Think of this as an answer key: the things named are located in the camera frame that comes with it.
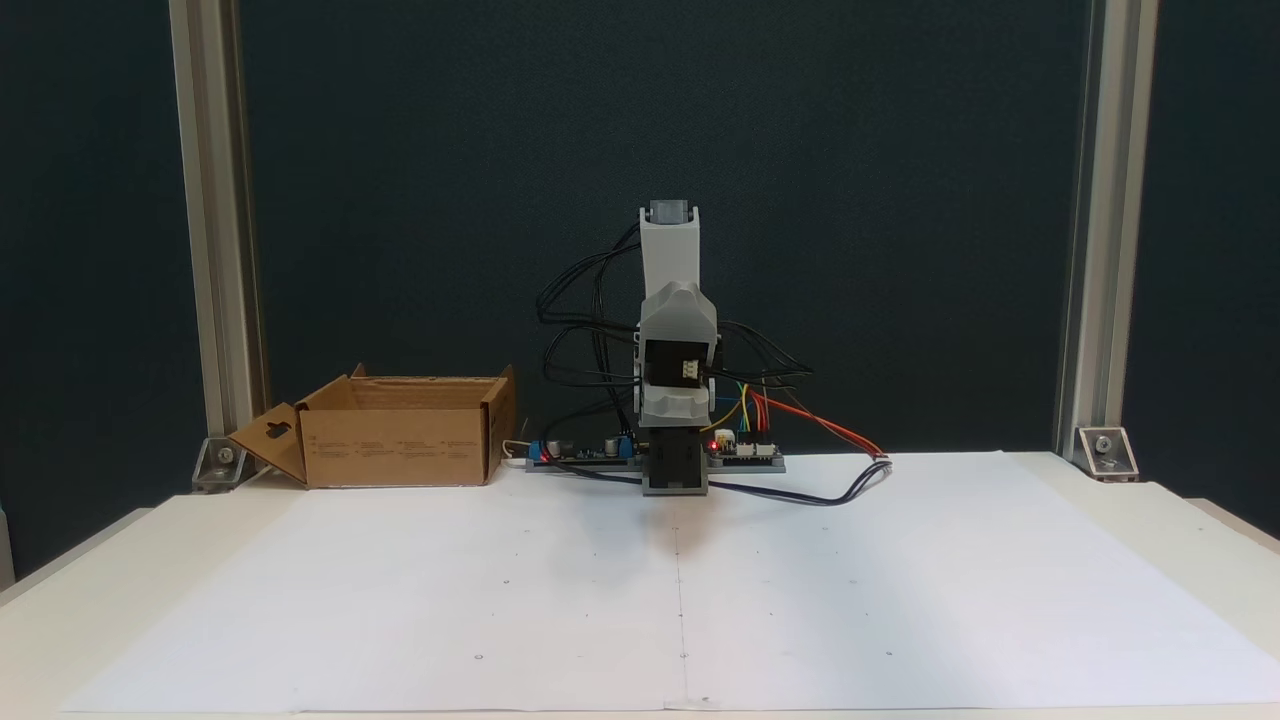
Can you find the black cable with white connector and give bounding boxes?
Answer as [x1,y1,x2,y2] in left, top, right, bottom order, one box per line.
[540,455,893,508]

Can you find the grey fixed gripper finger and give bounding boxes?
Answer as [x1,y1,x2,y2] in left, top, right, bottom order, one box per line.
[638,385,713,428]

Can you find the brown cardboard box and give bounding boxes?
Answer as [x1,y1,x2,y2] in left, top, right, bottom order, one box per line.
[228,364,518,490]

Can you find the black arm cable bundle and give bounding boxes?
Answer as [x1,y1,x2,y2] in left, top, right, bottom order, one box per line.
[537,225,813,471]

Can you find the blue power circuit board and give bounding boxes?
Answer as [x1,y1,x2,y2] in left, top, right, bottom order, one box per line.
[527,435,641,473]

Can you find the aluminium frame post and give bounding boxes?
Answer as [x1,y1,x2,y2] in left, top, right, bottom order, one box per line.
[168,0,269,441]
[1055,0,1161,461]

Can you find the coloured jumper wires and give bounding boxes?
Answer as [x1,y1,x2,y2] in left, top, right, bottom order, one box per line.
[712,368,773,437]

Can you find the orange wires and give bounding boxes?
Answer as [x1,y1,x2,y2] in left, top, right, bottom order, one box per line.
[750,372,889,463]

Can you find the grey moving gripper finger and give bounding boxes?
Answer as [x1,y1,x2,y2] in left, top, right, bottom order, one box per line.
[640,283,718,351]

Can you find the metal corner bracket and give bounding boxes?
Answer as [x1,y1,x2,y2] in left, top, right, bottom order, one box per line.
[1075,426,1140,479]
[192,436,249,494]

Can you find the white paper sheet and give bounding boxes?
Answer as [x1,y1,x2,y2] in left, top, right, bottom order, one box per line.
[62,450,1280,713]

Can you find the circuit board with jumper wires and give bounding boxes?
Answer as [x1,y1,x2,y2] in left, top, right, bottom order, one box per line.
[705,428,786,473]

